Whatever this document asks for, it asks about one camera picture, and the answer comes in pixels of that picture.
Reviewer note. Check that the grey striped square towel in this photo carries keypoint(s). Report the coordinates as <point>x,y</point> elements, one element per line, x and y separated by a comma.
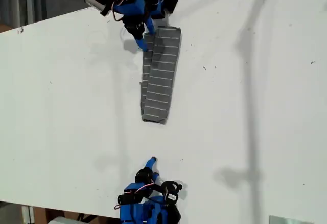
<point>161,88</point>

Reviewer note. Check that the grey metal post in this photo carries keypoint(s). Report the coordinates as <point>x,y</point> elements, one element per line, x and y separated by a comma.
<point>29,1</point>

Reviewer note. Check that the black camera stalk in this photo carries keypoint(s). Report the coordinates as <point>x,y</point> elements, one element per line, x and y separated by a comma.
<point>157,187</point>
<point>106,10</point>

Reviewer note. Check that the white table leg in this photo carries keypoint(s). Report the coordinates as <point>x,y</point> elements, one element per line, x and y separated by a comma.
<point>27,215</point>

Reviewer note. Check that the white container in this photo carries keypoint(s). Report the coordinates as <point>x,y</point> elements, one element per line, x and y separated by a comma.
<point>61,221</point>

